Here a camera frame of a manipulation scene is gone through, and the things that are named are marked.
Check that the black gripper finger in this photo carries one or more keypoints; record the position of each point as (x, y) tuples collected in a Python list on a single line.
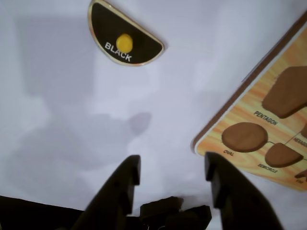
[(237, 203), (112, 191)]

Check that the black semicircle piece yellow pin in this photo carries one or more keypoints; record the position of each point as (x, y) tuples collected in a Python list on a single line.
[(105, 26)]

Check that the yellow wooden shape puzzle board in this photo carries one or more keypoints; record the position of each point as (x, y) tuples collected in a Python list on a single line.
[(242, 112)]

